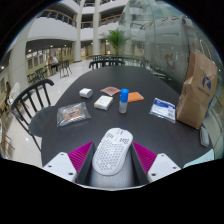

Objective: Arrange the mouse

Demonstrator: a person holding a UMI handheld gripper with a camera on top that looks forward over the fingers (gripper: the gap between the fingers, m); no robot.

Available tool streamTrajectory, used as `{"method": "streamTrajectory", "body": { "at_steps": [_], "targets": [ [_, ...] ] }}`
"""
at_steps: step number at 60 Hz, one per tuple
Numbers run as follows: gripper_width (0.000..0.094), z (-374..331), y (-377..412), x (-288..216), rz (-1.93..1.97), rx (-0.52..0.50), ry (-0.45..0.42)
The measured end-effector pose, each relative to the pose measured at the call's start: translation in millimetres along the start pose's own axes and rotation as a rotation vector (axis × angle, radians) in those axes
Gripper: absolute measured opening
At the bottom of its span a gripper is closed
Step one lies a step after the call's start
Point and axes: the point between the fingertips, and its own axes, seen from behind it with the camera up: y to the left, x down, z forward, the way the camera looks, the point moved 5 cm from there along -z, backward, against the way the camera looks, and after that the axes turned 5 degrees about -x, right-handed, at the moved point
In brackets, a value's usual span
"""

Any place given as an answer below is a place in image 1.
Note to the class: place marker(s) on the row of black chairs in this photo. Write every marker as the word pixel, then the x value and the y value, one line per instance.
pixel 106 62

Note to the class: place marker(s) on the small white box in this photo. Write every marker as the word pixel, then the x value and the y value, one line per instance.
pixel 86 93

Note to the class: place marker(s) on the green potted palm plant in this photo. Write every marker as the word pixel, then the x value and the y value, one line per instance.
pixel 116 38

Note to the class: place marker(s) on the brown paper bag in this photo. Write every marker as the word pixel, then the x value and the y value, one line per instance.
pixel 196 96

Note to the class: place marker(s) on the white perforated computer mouse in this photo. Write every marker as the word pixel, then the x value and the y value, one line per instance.
pixel 111 151

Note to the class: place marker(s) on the small grey flat case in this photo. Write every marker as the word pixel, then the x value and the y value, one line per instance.
pixel 204 136

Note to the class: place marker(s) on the white rectangular box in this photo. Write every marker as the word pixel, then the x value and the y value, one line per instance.
pixel 103 102

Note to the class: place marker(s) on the group of black chairs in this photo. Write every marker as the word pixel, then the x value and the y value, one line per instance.
pixel 46 71

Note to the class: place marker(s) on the clear cookie packet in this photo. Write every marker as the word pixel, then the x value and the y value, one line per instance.
pixel 71 114

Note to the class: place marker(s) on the white lattice chair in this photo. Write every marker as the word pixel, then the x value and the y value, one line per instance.
pixel 5 140
pixel 15 92

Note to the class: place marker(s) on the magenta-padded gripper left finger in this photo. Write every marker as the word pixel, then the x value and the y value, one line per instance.
pixel 80 156

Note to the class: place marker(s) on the person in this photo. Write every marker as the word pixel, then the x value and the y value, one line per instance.
pixel 7 88
pixel 54 62

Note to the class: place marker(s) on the small blue-capped bottle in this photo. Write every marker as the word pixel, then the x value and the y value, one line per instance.
pixel 123 101

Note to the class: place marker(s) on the black spindle-back chair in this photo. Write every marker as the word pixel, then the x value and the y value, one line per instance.
pixel 40 123

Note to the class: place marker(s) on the blue-white plastic packet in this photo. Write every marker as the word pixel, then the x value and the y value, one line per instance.
pixel 162 110

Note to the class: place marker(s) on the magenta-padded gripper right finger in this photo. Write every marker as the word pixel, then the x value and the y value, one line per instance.
pixel 145 157

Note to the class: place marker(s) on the orange card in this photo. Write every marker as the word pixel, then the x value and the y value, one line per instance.
pixel 135 97

